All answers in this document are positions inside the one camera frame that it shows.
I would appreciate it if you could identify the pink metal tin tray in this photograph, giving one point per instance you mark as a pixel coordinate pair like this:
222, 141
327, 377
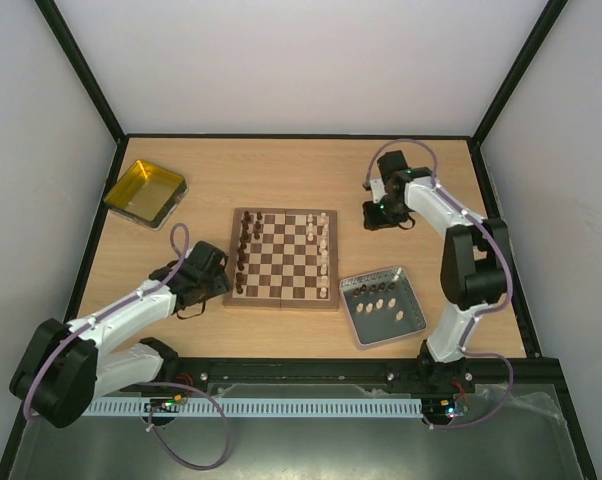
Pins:
379, 326

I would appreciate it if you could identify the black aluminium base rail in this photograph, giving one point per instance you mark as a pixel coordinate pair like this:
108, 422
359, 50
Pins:
400, 376

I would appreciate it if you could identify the wooden chess board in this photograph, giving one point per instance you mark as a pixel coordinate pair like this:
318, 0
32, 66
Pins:
283, 259

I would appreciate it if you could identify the slotted grey cable duct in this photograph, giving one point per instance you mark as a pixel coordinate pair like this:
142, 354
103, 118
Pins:
257, 408

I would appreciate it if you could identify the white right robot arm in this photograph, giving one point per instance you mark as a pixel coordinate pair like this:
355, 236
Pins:
475, 275

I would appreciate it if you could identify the yellow tin lid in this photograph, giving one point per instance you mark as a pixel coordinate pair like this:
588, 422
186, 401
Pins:
146, 194

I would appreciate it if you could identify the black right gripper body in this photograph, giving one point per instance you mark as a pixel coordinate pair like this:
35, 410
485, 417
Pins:
376, 216

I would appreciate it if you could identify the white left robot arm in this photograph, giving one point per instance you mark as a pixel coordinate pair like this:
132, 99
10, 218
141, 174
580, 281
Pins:
66, 366

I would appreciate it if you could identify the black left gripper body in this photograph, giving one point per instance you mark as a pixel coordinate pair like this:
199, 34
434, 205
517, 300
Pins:
209, 289

